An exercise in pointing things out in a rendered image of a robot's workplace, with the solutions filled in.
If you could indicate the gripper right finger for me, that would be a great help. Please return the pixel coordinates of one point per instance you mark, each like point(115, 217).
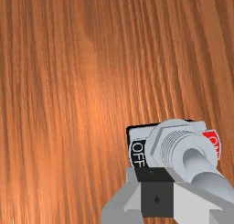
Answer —
point(190, 207)

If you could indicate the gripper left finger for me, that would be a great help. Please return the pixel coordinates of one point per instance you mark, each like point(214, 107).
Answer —
point(119, 203)

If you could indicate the grey toggle switch black base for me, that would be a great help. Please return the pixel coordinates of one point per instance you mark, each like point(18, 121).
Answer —
point(179, 142)

